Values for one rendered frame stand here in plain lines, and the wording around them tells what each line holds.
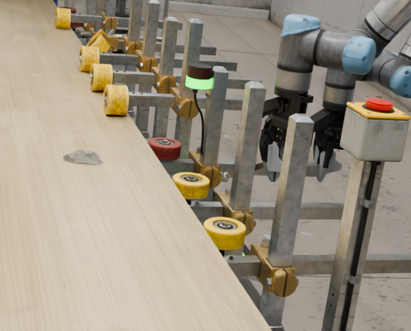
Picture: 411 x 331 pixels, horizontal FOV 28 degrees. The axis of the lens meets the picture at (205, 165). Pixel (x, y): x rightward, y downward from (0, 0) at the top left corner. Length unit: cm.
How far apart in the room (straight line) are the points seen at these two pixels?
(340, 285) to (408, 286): 237
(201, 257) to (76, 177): 42
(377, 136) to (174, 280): 39
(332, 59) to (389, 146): 49
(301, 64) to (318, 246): 224
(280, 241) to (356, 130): 39
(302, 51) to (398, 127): 53
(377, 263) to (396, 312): 173
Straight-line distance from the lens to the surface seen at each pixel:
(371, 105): 121
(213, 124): 195
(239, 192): 174
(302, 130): 146
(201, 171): 197
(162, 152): 196
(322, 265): 164
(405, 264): 172
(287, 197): 150
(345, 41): 167
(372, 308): 340
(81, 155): 183
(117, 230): 148
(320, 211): 188
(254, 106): 169
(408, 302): 352
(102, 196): 163
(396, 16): 176
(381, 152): 121
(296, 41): 169
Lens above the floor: 149
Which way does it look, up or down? 18 degrees down
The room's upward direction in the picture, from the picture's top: 7 degrees clockwise
